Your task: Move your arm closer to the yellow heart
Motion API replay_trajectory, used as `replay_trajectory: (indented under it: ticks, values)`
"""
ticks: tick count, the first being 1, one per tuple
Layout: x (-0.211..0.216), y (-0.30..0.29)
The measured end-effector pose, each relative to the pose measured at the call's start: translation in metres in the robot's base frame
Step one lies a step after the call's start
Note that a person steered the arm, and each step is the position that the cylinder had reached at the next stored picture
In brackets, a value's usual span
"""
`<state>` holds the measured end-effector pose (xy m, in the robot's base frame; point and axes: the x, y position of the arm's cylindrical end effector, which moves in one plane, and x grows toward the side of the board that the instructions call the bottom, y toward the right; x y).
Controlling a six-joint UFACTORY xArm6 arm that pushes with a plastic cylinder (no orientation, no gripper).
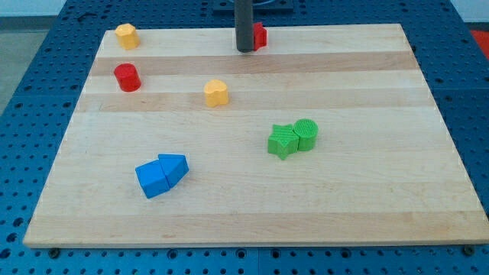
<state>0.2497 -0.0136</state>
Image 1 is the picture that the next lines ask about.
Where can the yellow hexagon block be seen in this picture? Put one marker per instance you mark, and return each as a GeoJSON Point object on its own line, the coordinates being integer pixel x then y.
{"type": "Point", "coordinates": [127, 36]}

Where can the blue cube block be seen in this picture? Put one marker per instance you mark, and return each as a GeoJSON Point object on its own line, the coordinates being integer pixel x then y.
{"type": "Point", "coordinates": [152, 179]}

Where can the red cylinder block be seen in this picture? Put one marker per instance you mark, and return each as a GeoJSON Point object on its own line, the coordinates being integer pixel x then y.
{"type": "Point", "coordinates": [127, 77]}

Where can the red star block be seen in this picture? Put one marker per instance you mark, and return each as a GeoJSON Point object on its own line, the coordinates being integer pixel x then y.
{"type": "Point", "coordinates": [259, 35]}

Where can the blue triangle block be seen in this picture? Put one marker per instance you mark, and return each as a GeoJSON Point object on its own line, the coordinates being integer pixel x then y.
{"type": "Point", "coordinates": [174, 166]}

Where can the wooden board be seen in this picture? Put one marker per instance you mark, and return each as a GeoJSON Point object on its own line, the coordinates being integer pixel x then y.
{"type": "Point", "coordinates": [384, 170]}

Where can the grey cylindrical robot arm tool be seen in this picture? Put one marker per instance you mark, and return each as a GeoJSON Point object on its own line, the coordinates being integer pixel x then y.
{"type": "Point", "coordinates": [244, 25]}

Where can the yellow heart block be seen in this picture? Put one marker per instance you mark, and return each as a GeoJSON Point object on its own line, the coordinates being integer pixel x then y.
{"type": "Point", "coordinates": [216, 93]}

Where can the green cylinder block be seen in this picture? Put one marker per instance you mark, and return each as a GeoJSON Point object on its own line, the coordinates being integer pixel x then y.
{"type": "Point", "coordinates": [307, 131]}

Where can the green star block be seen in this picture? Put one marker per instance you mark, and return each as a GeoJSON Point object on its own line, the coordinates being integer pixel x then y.
{"type": "Point", "coordinates": [283, 141]}

